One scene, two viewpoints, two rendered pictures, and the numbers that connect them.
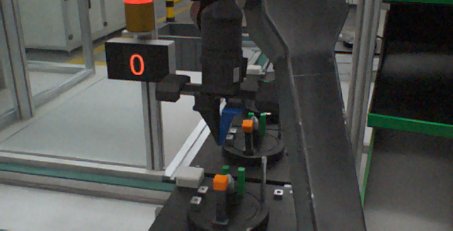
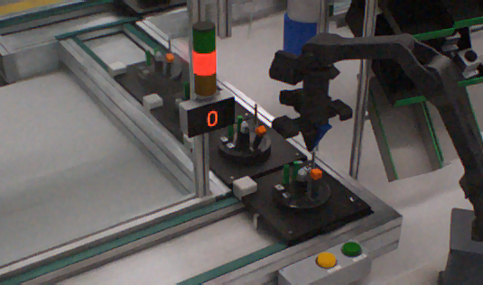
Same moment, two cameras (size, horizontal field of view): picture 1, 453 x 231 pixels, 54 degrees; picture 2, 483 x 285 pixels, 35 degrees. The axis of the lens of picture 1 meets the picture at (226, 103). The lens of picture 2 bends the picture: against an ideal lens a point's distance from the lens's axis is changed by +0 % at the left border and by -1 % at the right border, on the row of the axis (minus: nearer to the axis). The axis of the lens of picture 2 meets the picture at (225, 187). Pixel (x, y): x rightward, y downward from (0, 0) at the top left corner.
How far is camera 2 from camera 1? 139 cm
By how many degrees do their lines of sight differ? 41
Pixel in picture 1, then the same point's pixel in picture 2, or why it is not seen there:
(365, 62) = (366, 68)
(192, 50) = not seen: outside the picture
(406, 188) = (395, 132)
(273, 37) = (446, 99)
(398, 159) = (385, 116)
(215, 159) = (234, 167)
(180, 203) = (264, 204)
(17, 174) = (103, 254)
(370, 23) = not seen: hidden behind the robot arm
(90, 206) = (187, 243)
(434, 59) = not seen: hidden behind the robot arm
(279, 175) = (286, 157)
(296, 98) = (459, 118)
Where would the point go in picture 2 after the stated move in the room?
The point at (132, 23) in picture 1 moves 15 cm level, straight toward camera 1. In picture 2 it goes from (209, 88) to (268, 107)
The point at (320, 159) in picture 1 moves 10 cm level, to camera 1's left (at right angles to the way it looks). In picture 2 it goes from (469, 136) to (441, 155)
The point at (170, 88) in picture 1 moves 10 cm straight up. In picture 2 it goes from (294, 128) to (296, 87)
